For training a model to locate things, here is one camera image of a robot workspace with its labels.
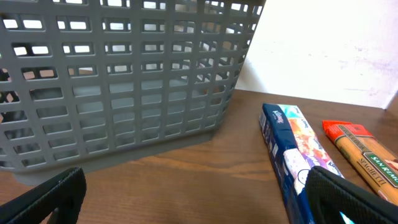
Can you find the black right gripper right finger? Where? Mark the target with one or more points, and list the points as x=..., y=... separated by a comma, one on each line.
x=331, y=198

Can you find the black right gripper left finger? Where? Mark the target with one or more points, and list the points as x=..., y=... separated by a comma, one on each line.
x=58, y=200

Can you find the blue Kleenex tissue pack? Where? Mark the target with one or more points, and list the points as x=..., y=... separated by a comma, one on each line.
x=293, y=150

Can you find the red San Remo spaghetti pack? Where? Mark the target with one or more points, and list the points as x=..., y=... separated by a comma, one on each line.
x=372, y=160

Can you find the grey plastic lattice basket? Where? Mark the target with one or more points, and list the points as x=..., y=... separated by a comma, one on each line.
x=92, y=84

